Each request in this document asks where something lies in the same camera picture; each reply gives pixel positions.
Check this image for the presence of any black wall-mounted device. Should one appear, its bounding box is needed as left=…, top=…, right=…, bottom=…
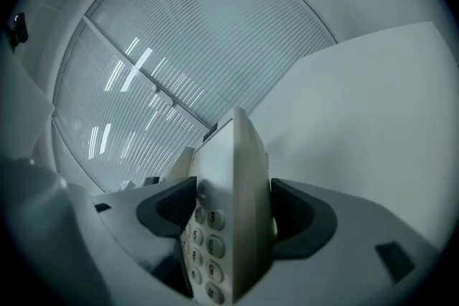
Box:
left=5, top=12, right=29, bottom=47

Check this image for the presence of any window with slatted blinds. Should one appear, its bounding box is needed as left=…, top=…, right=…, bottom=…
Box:
left=52, top=0, right=338, bottom=193

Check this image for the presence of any white table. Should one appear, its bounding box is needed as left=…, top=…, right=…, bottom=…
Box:
left=246, top=21, right=459, bottom=251

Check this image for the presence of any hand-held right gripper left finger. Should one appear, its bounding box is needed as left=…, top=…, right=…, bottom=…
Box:
left=66, top=175, right=199, bottom=300

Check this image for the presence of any white push-button telephone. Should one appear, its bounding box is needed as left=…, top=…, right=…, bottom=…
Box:
left=143, top=106, right=278, bottom=306

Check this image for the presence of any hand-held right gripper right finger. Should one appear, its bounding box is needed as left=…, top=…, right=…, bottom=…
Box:
left=246, top=178, right=443, bottom=306

